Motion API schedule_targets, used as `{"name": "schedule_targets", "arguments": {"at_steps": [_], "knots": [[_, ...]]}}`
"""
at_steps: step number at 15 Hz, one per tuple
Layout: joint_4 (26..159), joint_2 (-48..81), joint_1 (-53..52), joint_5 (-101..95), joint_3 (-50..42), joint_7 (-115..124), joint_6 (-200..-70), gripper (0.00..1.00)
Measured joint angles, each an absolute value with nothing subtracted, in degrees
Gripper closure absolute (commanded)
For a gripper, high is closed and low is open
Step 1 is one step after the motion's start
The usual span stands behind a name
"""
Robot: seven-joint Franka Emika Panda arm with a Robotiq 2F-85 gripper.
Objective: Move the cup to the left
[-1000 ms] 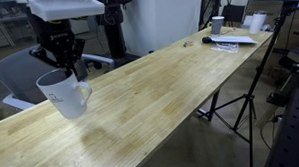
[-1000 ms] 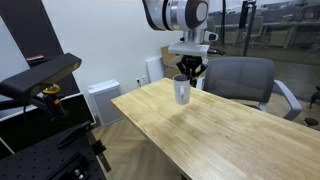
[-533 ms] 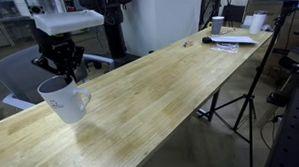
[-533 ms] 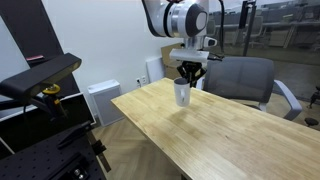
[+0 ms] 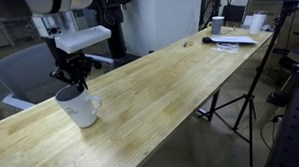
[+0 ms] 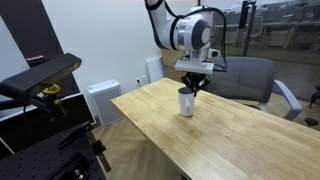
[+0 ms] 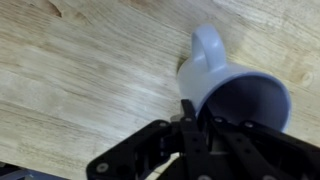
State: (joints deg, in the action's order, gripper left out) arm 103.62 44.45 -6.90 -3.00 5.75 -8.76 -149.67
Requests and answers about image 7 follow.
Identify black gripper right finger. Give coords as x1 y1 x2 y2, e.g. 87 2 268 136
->
198 105 320 180

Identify white ceramic mug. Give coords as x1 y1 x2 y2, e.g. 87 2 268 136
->
175 23 293 134

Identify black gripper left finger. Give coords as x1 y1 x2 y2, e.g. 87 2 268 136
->
85 98 215 180

